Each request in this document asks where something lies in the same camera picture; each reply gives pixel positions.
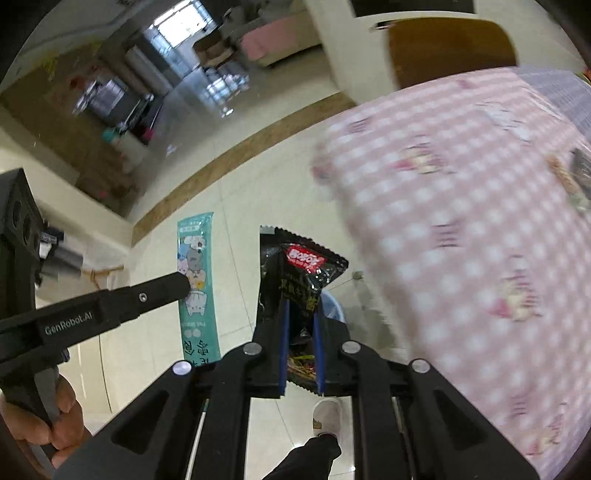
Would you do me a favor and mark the stainless steel cabinet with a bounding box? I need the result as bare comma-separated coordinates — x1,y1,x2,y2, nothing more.
85,76,141,125

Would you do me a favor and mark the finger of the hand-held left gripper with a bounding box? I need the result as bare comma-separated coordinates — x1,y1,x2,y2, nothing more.
107,271,191,320

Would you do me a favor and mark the white plastic jug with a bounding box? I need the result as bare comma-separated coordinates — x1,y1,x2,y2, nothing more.
115,134,145,168

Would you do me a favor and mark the brown snack wrapper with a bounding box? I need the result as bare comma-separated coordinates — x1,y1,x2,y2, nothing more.
547,154,583,201

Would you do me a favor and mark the dark snack wrapper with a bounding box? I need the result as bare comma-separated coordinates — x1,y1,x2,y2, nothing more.
569,148,591,186

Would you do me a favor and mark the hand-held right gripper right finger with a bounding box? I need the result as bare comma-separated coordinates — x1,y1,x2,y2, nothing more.
314,310,541,480

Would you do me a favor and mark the pink checked tablecloth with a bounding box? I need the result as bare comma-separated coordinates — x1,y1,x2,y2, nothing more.
310,67,591,472

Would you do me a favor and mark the teal cartoon snack packet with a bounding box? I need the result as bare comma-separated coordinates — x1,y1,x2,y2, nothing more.
177,211,218,371

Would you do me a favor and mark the wooden stick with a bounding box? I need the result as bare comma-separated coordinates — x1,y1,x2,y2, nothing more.
82,265,126,289

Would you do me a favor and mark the cardboard box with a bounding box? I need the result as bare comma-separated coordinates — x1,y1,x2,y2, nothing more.
193,34,237,66

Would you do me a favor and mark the black snack packet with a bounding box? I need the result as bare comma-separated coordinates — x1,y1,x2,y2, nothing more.
257,225,350,397

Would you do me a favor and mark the person's black trouser leg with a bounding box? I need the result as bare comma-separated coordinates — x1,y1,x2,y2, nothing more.
261,434,343,480

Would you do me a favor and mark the pink sofa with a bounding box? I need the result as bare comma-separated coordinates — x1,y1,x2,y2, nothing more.
238,21,324,69

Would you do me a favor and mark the person's white slipper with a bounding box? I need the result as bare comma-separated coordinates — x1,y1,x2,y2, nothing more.
312,398,343,442

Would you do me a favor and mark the person's left hand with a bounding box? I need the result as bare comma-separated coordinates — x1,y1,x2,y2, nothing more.
0,375,93,464

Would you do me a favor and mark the brown wooden chair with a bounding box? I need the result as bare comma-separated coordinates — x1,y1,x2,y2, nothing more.
387,18,518,91

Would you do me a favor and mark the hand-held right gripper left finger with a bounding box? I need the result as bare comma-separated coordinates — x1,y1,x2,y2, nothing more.
53,295,291,480

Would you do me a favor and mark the blue trash bin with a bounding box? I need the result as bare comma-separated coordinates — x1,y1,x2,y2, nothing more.
321,290,346,325

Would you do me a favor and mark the grey grid tablecloth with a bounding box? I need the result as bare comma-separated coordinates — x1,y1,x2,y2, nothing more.
516,65,591,155

